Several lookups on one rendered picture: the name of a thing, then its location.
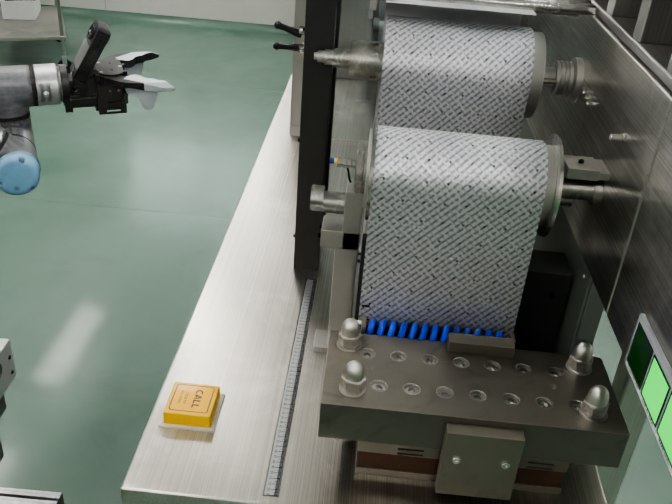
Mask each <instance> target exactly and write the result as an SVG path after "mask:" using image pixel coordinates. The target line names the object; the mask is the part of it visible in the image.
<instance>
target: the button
mask: <svg viewBox="0 0 672 504"><path fill-rule="evenodd" d="M219 399H220V387H219V386H213V385H203V384H193V383H183V382H175V384H174V386H173V389H172V391H171V394H170V396H169V399H168V401H167V404H166V406H165V409H164V411H163V417H164V423H167V424H176V425H186V426H195V427H205V428H210V427H211V425H212V421H213V418H214V415H215V412H216V408H217V405H218V402H219Z"/></svg>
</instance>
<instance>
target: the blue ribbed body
mask: <svg viewBox="0 0 672 504"><path fill-rule="evenodd" d="M449 332H450V333H451V330H450V327H449V326H447V325H446V326H444V328H443V331H442V332H440V326H439V325H437V324H435V325H434V326H433V328H432V331H430V327H429V325H428V324H427V323H425V324H423V326H422V328H421V330H420V329H419V324H418V323H417V322H414V323H413V324H412V326H411V329H409V324H408V322H406V321H404V322H402V324H401V326H400V328H399V326H398V322H397V321H396V320H393V321H392V322H391V324H390V327H388V321H387V320H386V319H383V320H381V321H380V324H379V326H378V322H377V320H376V319H375V318H372V319H371V320H370V322H369V324H368V325H366V331H365V333H366V334H370V335H380V336H390V337H400V338H410V339H420V340H430V341H440V342H447V338H448V333H449ZM453 333H460V334H461V328H460V327H458V326H457V327H455V328H454V330H453ZM464 334H470V335H472V333H471V329H470V328H468V327H467V328H465V330H464ZM474 335H480V336H482V330H481V329H476V330H475V333H474ZM485 336H491V337H492V331H491V330H486V332H485ZM495 337H501V338H503V332H502V331H497V332H496V336H495Z"/></svg>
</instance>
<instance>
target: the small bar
mask: <svg viewBox="0 0 672 504"><path fill-rule="evenodd" d="M447 350H448V352H456V353H466V354H476V355H486V356H496V357H506V358H513V357H514V353H515V344H514V340H513V339H511V338H501V337H491V336H480V335H470V334H460V333H450V332H449V333H448V338H447Z"/></svg>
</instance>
